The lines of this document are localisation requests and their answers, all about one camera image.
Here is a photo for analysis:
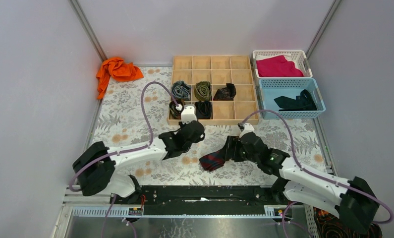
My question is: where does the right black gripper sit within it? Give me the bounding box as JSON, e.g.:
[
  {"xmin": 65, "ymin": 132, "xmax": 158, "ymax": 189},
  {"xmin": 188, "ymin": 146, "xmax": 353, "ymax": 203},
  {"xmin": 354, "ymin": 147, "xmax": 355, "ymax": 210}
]
[{"xmin": 217, "ymin": 135, "xmax": 259, "ymax": 164}]

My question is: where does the red navy striped tie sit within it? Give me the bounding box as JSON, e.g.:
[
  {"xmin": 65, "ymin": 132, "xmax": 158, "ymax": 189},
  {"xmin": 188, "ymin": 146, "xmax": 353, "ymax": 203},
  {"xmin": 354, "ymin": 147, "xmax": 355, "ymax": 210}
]
[{"xmin": 199, "ymin": 149, "xmax": 226, "ymax": 172}]

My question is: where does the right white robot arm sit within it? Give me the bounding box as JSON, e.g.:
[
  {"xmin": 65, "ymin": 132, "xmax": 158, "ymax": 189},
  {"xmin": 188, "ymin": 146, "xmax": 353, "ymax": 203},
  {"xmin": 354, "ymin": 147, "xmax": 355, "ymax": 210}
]
[{"xmin": 224, "ymin": 132, "xmax": 379, "ymax": 234}]

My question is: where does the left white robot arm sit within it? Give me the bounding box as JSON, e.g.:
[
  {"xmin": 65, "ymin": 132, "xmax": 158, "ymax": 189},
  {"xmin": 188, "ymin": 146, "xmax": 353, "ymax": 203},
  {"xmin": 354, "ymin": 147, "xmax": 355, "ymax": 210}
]
[{"xmin": 69, "ymin": 121, "xmax": 205, "ymax": 204}]

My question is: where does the white basket of ties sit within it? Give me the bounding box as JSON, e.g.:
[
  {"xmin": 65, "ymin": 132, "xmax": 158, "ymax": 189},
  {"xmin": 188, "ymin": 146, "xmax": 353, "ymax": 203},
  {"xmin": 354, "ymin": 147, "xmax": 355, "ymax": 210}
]
[{"xmin": 304, "ymin": 204, "xmax": 320, "ymax": 238}]

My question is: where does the brown black rolled tie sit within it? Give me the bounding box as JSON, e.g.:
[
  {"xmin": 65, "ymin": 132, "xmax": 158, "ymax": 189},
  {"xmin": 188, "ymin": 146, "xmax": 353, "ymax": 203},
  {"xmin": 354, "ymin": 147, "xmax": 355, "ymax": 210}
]
[{"xmin": 169, "ymin": 99, "xmax": 185, "ymax": 119}]

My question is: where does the grey blue rolled tie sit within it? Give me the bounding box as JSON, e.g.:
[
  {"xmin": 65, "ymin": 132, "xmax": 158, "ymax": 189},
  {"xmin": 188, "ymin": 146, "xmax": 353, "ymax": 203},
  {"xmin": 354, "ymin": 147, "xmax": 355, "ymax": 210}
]
[{"xmin": 171, "ymin": 80, "xmax": 192, "ymax": 101}]

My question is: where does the olive green rolled tie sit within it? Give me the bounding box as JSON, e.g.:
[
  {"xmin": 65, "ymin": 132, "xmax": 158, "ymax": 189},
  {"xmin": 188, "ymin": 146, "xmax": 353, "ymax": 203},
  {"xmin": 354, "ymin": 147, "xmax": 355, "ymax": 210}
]
[{"xmin": 194, "ymin": 81, "xmax": 212, "ymax": 101}]

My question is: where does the dark brown patterned rolled tie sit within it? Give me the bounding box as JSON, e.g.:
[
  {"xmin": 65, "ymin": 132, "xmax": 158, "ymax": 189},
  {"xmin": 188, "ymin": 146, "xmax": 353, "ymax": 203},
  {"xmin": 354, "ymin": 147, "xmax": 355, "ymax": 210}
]
[{"xmin": 213, "ymin": 83, "xmax": 236, "ymax": 101}]

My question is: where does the blue plastic basket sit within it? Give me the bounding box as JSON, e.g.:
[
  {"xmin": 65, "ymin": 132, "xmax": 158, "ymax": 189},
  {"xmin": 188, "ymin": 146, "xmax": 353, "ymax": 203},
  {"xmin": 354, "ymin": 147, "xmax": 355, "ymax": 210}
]
[{"xmin": 258, "ymin": 78, "xmax": 326, "ymax": 119}]

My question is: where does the wooden compartment tray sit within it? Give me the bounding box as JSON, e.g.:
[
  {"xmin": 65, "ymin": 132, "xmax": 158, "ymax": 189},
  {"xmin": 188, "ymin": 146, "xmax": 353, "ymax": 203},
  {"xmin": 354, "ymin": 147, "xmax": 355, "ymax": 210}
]
[{"xmin": 169, "ymin": 56, "xmax": 258, "ymax": 125}]

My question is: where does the dark green tie in basket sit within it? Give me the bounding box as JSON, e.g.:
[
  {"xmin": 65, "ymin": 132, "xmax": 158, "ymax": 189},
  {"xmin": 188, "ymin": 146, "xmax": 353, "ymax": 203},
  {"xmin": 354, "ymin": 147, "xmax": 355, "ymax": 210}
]
[{"xmin": 274, "ymin": 89, "xmax": 317, "ymax": 111}]

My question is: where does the magenta cloth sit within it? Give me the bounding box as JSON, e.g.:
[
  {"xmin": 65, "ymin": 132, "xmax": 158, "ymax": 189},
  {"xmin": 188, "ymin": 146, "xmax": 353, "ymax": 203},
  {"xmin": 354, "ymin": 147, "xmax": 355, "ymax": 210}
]
[{"xmin": 256, "ymin": 55, "xmax": 304, "ymax": 77}]

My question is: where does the orange cloth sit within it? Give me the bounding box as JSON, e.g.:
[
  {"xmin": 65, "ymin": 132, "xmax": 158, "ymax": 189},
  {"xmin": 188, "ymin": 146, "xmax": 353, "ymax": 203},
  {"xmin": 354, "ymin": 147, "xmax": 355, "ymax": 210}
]
[{"xmin": 95, "ymin": 57, "xmax": 144, "ymax": 100}]

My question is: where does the white plastic basket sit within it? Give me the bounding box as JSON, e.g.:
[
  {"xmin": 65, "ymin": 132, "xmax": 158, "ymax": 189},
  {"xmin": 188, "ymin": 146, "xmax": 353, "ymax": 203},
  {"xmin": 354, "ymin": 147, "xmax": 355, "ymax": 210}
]
[{"xmin": 252, "ymin": 50, "xmax": 312, "ymax": 78}]

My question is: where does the orange black patterned tie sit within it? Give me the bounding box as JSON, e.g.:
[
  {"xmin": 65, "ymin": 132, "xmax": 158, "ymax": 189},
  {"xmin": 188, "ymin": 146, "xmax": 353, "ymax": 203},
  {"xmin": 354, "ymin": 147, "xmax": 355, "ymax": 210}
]
[{"xmin": 313, "ymin": 207, "xmax": 383, "ymax": 238}]

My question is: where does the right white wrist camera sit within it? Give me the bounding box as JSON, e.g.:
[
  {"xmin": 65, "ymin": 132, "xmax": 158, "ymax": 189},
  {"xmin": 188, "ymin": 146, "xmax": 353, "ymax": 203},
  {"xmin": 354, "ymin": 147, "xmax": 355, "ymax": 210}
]
[{"xmin": 238, "ymin": 122, "xmax": 255, "ymax": 138}]

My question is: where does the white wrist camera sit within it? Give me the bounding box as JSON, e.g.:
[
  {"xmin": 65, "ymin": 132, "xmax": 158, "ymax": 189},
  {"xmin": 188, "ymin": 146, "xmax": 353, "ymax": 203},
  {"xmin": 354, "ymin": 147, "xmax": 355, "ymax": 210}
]
[
  {"xmin": 180, "ymin": 104, "xmax": 198, "ymax": 124},
  {"xmin": 238, "ymin": 122, "xmax": 255, "ymax": 138}
]

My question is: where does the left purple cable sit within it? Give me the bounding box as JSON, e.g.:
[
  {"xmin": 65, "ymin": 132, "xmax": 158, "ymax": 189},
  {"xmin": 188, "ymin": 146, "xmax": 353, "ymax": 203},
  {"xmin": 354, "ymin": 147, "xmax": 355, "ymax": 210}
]
[{"xmin": 68, "ymin": 81, "xmax": 181, "ymax": 192}]

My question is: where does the purple cable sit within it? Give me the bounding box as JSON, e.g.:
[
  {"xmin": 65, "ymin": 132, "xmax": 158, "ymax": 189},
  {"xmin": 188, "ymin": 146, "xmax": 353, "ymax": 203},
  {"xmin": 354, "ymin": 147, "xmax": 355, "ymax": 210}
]
[
  {"xmin": 68, "ymin": 81, "xmax": 181, "ymax": 192},
  {"xmin": 238, "ymin": 110, "xmax": 394, "ymax": 225}
]

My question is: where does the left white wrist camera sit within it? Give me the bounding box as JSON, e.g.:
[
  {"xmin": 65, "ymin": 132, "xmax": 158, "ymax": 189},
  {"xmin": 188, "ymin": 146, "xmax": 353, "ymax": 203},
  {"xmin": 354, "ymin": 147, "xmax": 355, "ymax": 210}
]
[{"xmin": 180, "ymin": 104, "xmax": 198, "ymax": 124}]

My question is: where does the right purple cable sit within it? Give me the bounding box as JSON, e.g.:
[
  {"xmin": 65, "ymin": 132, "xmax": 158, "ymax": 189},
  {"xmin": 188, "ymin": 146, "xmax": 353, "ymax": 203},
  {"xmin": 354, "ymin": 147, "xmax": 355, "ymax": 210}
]
[{"xmin": 238, "ymin": 110, "xmax": 394, "ymax": 225}]

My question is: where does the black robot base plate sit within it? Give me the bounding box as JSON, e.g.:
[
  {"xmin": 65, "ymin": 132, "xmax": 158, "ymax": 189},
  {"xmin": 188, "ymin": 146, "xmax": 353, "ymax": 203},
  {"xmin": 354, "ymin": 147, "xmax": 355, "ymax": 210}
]
[{"xmin": 110, "ymin": 185, "xmax": 290, "ymax": 209}]

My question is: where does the perforated metal cable rail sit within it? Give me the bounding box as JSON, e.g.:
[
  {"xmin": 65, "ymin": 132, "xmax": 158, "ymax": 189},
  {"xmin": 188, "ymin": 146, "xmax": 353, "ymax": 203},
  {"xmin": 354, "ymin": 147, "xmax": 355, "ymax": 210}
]
[{"xmin": 71, "ymin": 205, "xmax": 292, "ymax": 219}]

